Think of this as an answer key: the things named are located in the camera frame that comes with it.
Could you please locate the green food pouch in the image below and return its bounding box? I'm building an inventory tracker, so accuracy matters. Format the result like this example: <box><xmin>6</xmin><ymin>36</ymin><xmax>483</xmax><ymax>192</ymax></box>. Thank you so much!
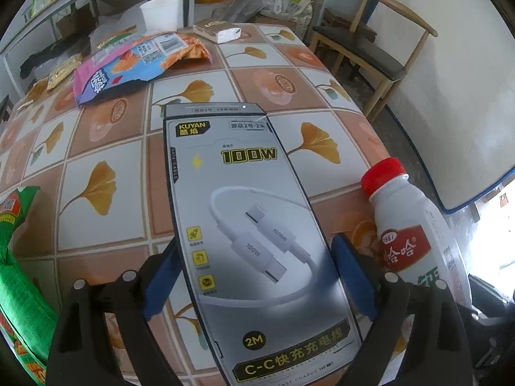
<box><xmin>31</xmin><ymin>0</ymin><xmax>56</xmax><ymax>19</ymax></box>

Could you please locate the blue pink snack bag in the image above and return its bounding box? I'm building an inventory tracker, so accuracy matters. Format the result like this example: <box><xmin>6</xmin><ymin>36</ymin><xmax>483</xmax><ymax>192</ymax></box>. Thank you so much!
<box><xmin>73</xmin><ymin>32</ymin><xmax>212</xmax><ymax>108</ymax></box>

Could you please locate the wooden chair dark seat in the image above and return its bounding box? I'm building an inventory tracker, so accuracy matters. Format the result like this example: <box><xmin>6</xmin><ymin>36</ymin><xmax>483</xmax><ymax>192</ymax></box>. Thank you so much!
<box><xmin>310</xmin><ymin>0</ymin><xmax>439</xmax><ymax>121</ymax></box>

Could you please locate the yellow snack packet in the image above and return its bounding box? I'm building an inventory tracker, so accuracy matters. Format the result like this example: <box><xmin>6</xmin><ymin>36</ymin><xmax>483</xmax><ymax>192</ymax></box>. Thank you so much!
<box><xmin>47</xmin><ymin>54</ymin><xmax>82</xmax><ymax>91</ymax></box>

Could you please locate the brown cardboard box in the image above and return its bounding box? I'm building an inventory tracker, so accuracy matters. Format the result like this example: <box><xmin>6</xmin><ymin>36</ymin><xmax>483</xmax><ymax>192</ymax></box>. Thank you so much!
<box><xmin>257</xmin><ymin>14</ymin><xmax>296</xmax><ymax>25</ymax></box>

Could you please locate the grey charging cable box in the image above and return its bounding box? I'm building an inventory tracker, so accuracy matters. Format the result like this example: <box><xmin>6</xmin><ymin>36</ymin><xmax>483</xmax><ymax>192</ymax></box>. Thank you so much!
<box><xmin>162</xmin><ymin>102</ymin><xmax>365</xmax><ymax>386</ymax></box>

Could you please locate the white mattress blue edge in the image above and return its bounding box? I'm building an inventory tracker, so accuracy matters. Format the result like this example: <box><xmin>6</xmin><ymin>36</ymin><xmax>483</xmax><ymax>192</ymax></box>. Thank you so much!
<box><xmin>374</xmin><ymin>0</ymin><xmax>515</xmax><ymax>214</ymax></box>

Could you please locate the white plastic bag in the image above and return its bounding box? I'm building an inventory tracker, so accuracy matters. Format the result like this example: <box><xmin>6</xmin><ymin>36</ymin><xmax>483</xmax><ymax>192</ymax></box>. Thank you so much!
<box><xmin>89</xmin><ymin>10</ymin><xmax>147</xmax><ymax>47</ymax></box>

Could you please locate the large green snack bag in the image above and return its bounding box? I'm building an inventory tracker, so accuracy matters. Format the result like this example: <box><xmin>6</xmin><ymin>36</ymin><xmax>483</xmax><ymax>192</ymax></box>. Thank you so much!
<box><xmin>0</xmin><ymin>185</ymin><xmax>61</xmax><ymax>386</ymax></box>

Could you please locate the white paper cup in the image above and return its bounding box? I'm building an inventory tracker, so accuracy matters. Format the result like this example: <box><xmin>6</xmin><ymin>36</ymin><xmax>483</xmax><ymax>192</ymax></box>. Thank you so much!
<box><xmin>139</xmin><ymin>0</ymin><xmax>182</xmax><ymax>35</ymax></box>

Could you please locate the ginkgo print tablecloth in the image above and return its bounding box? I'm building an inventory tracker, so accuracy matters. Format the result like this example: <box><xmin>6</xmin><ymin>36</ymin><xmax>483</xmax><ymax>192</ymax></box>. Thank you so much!
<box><xmin>0</xmin><ymin>22</ymin><xmax>407</xmax><ymax>386</ymax></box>

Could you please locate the black plastic bag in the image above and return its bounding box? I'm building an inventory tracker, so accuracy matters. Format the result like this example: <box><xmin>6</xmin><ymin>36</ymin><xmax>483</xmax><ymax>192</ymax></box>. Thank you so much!
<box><xmin>20</xmin><ymin>42</ymin><xmax>81</xmax><ymax>79</ymax></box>

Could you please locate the dark wooden stool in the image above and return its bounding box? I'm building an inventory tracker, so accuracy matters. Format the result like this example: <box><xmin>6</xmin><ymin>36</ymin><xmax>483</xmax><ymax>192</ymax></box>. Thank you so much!
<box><xmin>322</xmin><ymin>8</ymin><xmax>377</xmax><ymax>43</ymax></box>

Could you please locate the small orange packet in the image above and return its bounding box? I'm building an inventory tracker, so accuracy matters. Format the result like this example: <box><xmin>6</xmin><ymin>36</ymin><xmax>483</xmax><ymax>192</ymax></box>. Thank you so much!
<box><xmin>26</xmin><ymin>79</ymin><xmax>49</xmax><ymax>99</ymax></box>

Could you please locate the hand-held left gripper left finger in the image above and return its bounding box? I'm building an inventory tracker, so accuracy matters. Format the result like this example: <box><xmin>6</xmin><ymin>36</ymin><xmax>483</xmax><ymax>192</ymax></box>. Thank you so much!
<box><xmin>46</xmin><ymin>237</ymin><xmax>185</xmax><ymax>386</ymax></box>

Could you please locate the white bottle red cap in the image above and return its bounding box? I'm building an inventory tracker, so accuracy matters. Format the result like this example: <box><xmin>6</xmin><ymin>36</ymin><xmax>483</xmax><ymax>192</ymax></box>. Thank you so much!
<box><xmin>361</xmin><ymin>158</ymin><xmax>471</xmax><ymax>310</ymax></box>

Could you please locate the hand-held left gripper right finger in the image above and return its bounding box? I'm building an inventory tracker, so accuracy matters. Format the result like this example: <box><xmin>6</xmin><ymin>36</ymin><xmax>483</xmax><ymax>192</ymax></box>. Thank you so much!
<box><xmin>331</xmin><ymin>233</ymin><xmax>472</xmax><ymax>386</ymax></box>

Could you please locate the white green sack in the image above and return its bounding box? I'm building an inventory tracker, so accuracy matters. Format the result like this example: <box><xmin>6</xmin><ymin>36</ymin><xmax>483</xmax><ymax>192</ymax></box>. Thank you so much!
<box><xmin>282</xmin><ymin>0</ymin><xmax>314</xmax><ymax>25</ymax></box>

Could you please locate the grey plastic bag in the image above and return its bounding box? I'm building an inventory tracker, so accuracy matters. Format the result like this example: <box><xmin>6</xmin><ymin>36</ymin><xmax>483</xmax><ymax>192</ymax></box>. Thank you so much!
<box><xmin>213</xmin><ymin>0</ymin><xmax>278</xmax><ymax>21</ymax></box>

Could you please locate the gold cigarette pack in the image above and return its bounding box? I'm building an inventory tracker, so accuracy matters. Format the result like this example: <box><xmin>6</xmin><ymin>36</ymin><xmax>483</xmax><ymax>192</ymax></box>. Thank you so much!
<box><xmin>192</xmin><ymin>19</ymin><xmax>242</xmax><ymax>44</ymax></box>

